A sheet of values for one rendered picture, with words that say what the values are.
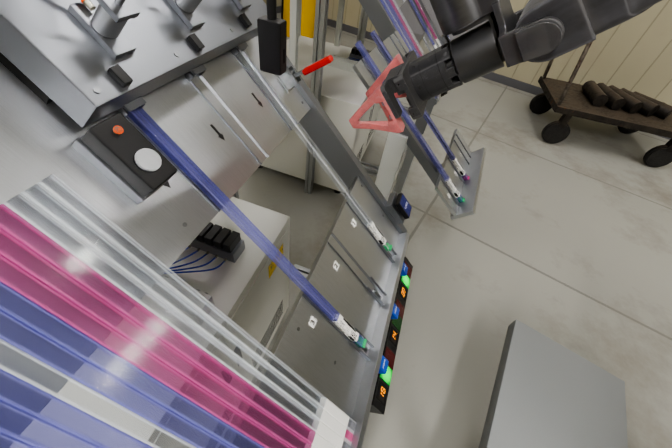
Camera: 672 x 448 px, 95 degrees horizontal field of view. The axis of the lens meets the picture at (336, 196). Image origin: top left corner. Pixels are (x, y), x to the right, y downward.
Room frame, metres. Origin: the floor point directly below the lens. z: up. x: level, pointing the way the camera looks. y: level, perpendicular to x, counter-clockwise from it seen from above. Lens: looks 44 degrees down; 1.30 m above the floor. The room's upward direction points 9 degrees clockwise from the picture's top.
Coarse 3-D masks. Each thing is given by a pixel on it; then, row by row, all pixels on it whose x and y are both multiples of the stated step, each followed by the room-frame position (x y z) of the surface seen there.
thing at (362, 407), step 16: (400, 240) 0.48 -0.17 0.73; (400, 256) 0.43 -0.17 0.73; (400, 272) 0.39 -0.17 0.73; (384, 304) 0.31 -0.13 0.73; (384, 320) 0.27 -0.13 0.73; (384, 336) 0.24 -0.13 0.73; (368, 368) 0.19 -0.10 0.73; (368, 384) 0.16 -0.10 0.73; (368, 400) 0.14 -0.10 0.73; (352, 416) 0.12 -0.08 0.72; (368, 416) 0.12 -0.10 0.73
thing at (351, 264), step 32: (352, 192) 0.48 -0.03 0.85; (352, 224) 0.41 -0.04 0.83; (384, 224) 0.49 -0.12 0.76; (320, 256) 0.31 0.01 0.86; (352, 256) 0.35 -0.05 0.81; (384, 256) 0.41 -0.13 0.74; (320, 288) 0.26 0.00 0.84; (352, 288) 0.30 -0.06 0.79; (384, 288) 0.35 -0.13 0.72; (288, 320) 0.19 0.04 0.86; (320, 320) 0.22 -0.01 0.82; (352, 320) 0.25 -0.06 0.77; (288, 352) 0.15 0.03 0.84; (320, 352) 0.17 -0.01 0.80; (352, 352) 0.20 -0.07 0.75; (320, 384) 0.14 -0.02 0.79; (352, 384) 0.16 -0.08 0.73
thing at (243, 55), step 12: (252, 60) 0.51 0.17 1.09; (252, 72) 0.50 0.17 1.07; (264, 84) 0.49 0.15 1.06; (276, 96) 0.49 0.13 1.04; (288, 108) 0.49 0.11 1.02; (288, 120) 0.48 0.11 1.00; (300, 132) 0.48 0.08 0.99; (312, 144) 0.48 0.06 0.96; (324, 156) 0.48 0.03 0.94; (324, 168) 0.46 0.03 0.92; (336, 180) 0.46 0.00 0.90; (348, 192) 0.46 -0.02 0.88; (360, 216) 0.44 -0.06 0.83
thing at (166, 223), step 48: (0, 96) 0.22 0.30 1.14; (144, 96) 0.32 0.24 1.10; (192, 96) 0.37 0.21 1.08; (240, 96) 0.44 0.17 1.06; (288, 96) 0.53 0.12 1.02; (0, 144) 0.19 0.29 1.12; (48, 144) 0.21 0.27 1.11; (192, 144) 0.31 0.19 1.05; (240, 144) 0.37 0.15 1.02; (0, 192) 0.16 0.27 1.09; (96, 192) 0.20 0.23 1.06; (192, 192) 0.26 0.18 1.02; (144, 240) 0.18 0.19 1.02; (192, 240) 0.21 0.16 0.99
